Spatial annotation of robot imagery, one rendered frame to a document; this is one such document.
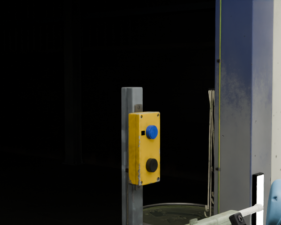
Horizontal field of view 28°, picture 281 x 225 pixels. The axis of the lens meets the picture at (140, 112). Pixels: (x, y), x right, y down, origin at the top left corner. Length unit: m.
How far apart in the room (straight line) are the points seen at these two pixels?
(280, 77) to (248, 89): 0.25
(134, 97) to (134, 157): 0.22
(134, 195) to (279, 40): 0.96
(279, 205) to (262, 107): 1.16
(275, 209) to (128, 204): 0.92
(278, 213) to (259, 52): 1.19
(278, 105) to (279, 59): 0.20
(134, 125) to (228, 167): 0.57
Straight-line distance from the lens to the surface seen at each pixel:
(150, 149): 2.03
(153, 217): 3.28
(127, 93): 2.06
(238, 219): 1.85
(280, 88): 2.54
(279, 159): 2.57
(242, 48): 2.34
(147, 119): 2.00
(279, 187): 1.29
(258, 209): 2.20
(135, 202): 2.09
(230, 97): 2.37
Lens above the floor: 1.70
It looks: 4 degrees down
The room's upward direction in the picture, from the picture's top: straight up
